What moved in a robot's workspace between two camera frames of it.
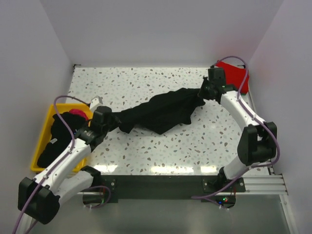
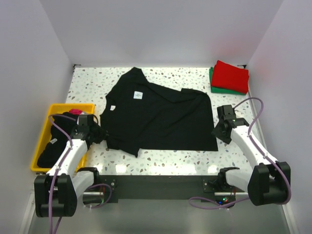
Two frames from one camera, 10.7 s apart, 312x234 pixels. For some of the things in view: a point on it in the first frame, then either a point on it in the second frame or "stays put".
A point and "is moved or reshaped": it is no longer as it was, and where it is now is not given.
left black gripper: x=115 y=122 → x=103 y=134
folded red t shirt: x=235 y=76 stays put
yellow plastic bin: x=61 y=108 stays put
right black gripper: x=201 y=93 → x=215 y=132
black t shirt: x=162 y=112 is moved or reshaped
